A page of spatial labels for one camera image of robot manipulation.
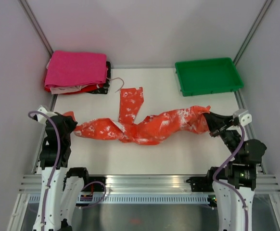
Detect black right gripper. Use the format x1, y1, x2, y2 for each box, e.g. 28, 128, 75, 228
204, 108, 244, 160

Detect orange white tie-dye trousers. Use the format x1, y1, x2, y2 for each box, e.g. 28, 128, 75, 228
74, 87, 211, 145

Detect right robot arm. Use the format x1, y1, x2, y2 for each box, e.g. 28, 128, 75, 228
204, 109, 267, 231

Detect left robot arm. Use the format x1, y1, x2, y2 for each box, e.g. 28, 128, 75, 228
33, 112, 91, 231

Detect light pink folded garment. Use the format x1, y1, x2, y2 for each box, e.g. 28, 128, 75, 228
50, 86, 83, 94

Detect red folded garment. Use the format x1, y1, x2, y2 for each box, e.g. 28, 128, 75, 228
44, 84, 98, 94

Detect green plastic bin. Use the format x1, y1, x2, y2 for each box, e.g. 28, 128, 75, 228
175, 57, 244, 97

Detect black patterned folded garment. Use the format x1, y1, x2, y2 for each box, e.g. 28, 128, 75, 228
90, 61, 111, 95

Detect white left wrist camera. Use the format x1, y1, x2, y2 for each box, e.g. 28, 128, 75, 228
33, 105, 56, 125

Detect pink drawstring cord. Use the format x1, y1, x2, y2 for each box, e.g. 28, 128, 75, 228
106, 77, 126, 93

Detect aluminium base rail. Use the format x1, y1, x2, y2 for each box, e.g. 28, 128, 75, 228
18, 174, 280, 193

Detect white slotted cable duct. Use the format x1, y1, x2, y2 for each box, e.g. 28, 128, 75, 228
28, 194, 214, 204

